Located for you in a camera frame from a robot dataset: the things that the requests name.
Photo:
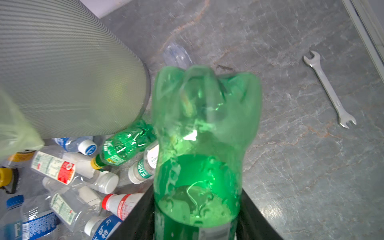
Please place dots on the square bottle red green label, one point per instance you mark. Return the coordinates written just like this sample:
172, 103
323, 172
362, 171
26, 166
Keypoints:
73, 168

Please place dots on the large green plastic bottle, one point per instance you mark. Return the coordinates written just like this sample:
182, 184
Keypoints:
204, 124

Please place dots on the grey mesh waste bin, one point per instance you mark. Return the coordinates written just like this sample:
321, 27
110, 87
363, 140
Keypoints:
67, 72

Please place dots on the small green plastic bottle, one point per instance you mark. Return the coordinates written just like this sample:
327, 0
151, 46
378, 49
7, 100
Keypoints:
124, 145

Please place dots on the crushed clear bottle purple label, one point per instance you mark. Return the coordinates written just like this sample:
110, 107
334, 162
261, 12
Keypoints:
176, 56

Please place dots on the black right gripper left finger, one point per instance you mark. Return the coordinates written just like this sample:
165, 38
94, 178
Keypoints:
140, 223

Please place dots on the clear bottle yellow label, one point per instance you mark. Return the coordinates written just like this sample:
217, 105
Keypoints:
19, 159

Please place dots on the yellow tape measure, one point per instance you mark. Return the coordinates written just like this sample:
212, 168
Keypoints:
9, 180

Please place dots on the clear bottle red cap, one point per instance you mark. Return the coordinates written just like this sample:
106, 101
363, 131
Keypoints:
121, 205

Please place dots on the silver open-end wrench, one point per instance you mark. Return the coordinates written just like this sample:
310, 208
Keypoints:
343, 116

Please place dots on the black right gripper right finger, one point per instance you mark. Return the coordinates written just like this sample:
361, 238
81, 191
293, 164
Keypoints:
251, 223

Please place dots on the small bottle green label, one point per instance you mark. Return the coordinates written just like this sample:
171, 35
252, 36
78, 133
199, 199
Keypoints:
143, 169

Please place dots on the green bin liner bag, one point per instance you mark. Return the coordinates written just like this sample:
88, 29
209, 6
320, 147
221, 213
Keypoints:
17, 134

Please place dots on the clear bottle blue label white cap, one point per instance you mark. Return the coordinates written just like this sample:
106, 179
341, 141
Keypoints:
84, 145

